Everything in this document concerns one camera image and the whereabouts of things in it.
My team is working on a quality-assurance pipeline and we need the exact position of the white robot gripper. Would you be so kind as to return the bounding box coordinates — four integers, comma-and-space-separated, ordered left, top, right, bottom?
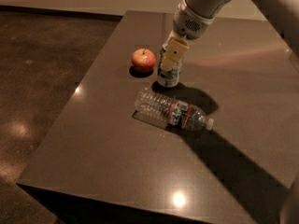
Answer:
162, 0, 215, 71

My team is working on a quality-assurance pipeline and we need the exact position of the green 7up soda can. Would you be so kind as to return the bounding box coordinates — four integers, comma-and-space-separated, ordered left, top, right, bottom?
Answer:
157, 45, 183, 88

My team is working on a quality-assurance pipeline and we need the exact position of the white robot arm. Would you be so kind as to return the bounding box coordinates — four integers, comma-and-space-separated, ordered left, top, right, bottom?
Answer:
160, 0, 299, 71

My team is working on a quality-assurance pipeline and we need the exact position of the red apple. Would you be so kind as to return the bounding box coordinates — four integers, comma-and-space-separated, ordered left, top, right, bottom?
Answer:
131, 49, 156, 74

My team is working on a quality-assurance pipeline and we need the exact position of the clear plastic water bottle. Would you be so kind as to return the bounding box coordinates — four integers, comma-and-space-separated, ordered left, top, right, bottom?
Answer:
135, 88, 214, 131

